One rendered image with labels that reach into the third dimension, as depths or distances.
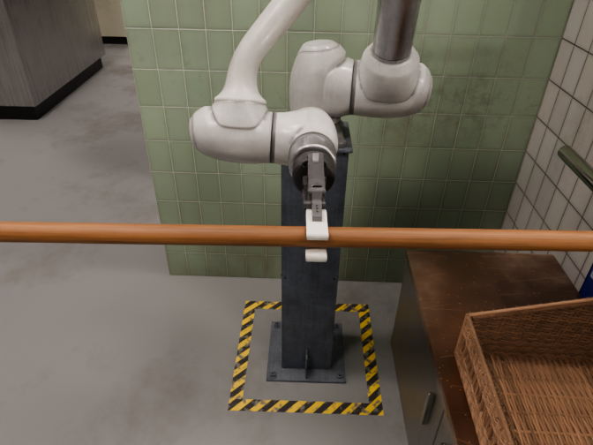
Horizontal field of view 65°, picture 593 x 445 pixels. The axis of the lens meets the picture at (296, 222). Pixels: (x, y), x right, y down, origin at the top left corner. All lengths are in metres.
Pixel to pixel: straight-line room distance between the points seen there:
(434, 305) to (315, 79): 0.76
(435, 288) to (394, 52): 0.74
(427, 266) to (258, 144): 0.92
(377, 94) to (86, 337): 1.63
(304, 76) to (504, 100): 0.97
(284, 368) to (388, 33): 1.35
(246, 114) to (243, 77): 0.07
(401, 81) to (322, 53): 0.22
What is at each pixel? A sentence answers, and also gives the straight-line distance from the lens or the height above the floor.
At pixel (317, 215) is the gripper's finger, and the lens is 0.66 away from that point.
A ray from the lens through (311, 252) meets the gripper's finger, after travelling 0.67.
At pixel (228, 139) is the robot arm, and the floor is 1.22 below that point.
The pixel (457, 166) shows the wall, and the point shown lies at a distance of 2.14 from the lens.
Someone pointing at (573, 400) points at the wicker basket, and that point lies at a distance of 1.41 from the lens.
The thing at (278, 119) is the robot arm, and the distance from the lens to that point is 0.92.
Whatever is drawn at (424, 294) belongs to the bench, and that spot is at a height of 0.58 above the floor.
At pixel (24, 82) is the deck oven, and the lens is 4.58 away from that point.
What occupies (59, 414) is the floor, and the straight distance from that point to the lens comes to 2.09.
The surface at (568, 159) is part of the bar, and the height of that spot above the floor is 1.17.
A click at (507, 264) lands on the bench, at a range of 1.76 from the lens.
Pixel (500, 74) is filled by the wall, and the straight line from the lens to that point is 2.02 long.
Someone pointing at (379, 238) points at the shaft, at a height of 1.20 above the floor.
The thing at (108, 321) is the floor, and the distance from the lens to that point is 2.35.
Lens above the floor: 1.59
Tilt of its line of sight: 34 degrees down
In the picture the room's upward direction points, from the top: 1 degrees clockwise
